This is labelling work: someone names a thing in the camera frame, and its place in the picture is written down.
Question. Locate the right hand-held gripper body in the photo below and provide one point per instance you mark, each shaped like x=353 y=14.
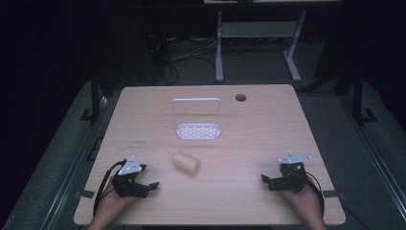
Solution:
x=292 y=174

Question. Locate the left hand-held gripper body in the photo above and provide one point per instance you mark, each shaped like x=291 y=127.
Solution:
x=129 y=179

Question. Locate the person's left hand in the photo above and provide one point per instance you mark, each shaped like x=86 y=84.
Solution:
x=115 y=201

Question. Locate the person's right hand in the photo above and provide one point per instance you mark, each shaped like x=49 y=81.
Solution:
x=301 y=201

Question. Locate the white metal stand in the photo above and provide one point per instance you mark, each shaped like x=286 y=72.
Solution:
x=257 y=44

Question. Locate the black metal frame post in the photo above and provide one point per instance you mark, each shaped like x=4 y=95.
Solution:
x=359 y=96
x=94 y=100

